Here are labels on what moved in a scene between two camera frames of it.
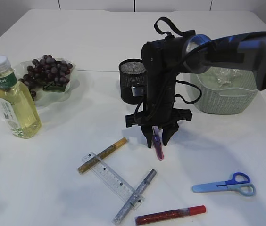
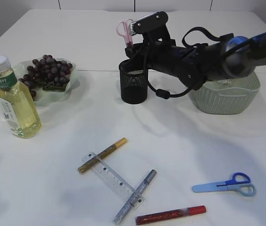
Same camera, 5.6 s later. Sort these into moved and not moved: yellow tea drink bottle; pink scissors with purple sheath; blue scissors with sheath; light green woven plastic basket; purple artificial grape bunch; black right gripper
Moved: pink scissors with purple sheath; black right gripper
Not moved: blue scissors with sheath; purple artificial grape bunch; yellow tea drink bottle; light green woven plastic basket
